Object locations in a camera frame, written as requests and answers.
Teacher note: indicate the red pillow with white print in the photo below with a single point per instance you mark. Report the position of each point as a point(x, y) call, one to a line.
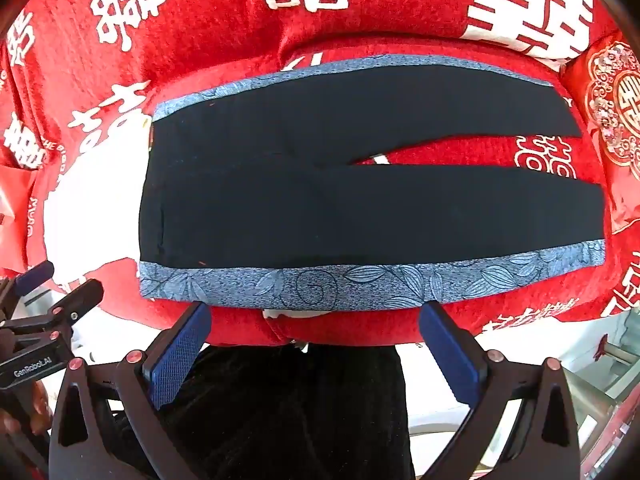
point(530, 10)

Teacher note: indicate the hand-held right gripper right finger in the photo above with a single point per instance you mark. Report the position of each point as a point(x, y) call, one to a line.
point(448, 356)

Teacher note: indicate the red printed blanket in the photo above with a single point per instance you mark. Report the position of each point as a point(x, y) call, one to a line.
point(210, 35)

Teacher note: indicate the red embroidered cushion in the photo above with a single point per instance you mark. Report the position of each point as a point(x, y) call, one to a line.
point(612, 105)

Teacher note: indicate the person's dark clothing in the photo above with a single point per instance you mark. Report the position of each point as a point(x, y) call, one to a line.
point(290, 410)

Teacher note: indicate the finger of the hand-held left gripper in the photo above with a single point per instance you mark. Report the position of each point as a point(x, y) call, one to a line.
point(80, 297)
point(36, 276)

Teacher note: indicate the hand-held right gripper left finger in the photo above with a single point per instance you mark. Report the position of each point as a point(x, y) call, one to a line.
point(179, 356)

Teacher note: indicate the black pants with blue trim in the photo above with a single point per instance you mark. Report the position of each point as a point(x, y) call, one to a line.
point(310, 200)

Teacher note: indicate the person's left hand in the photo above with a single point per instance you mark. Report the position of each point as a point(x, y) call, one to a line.
point(35, 410)

